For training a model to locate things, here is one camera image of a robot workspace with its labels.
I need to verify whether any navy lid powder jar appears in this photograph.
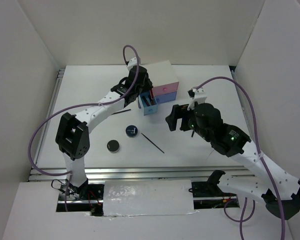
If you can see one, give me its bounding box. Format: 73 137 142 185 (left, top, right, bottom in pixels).
125 125 138 138

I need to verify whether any thin black brush near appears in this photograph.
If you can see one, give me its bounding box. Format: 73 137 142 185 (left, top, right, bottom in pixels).
141 133 165 154

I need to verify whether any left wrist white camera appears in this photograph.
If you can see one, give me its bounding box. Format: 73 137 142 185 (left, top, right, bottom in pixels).
126 57 140 71

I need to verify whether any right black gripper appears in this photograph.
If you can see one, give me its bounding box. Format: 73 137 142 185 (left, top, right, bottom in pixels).
165 103 211 142

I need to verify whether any light blue small drawer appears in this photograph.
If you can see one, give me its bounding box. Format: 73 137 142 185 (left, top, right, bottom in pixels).
138 90 158 116

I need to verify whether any white taped cover plate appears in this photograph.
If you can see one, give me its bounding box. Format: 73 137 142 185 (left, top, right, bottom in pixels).
103 179 195 217

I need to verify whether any wrist white camera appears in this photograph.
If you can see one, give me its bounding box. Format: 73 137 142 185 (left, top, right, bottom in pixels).
187 87 207 111
126 57 140 71

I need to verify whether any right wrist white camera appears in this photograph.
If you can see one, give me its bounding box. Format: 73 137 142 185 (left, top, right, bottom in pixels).
187 87 207 111

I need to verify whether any black lid powder jar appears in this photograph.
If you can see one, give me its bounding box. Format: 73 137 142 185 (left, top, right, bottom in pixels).
106 139 120 153

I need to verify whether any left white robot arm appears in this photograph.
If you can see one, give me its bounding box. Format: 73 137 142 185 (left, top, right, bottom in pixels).
55 66 153 200

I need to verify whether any thin black brush far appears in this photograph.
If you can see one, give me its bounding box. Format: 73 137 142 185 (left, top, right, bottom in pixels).
112 109 131 115

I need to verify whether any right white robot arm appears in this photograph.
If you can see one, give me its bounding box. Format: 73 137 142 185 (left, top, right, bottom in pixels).
165 103 300 220

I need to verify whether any thin black brush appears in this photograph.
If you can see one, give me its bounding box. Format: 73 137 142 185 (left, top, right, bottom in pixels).
141 133 165 154
112 109 131 115

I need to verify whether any white drawer cabinet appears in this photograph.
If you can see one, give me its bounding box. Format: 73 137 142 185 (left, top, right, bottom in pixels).
141 59 180 104

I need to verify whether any purple wide drawer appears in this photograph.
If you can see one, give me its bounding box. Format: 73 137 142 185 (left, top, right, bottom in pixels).
155 91 177 104

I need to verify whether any pink drawer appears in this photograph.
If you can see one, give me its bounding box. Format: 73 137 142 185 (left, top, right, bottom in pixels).
152 81 179 96

